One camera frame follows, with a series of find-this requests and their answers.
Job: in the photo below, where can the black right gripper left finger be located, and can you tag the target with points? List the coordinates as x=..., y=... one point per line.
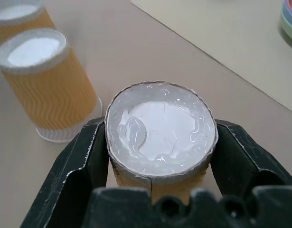
x=72, y=166

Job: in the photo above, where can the stacked pastel plastic bowls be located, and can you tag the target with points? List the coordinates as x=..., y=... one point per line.
x=290, y=21

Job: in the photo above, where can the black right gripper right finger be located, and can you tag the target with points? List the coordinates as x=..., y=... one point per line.
x=240, y=161

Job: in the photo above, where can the orange ribbed paper cup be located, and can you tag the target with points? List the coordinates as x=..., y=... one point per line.
x=20, y=21
x=50, y=88
x=160, y=133

